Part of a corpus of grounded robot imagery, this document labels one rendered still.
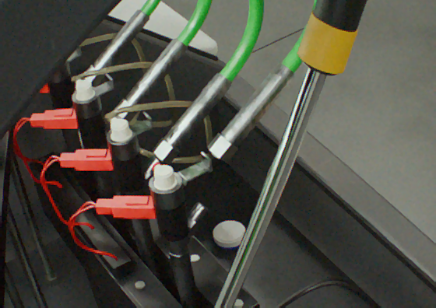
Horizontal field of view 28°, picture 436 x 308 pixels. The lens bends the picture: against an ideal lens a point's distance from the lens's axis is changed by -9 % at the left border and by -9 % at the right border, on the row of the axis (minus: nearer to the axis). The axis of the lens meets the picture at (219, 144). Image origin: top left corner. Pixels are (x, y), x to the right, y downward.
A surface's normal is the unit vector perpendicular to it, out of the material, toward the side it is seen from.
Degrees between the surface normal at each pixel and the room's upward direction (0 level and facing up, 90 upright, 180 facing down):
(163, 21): 0
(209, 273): 0
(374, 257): 90
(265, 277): 0
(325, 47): 74
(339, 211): 90
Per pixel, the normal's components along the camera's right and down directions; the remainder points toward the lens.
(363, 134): -0.10, -0.77
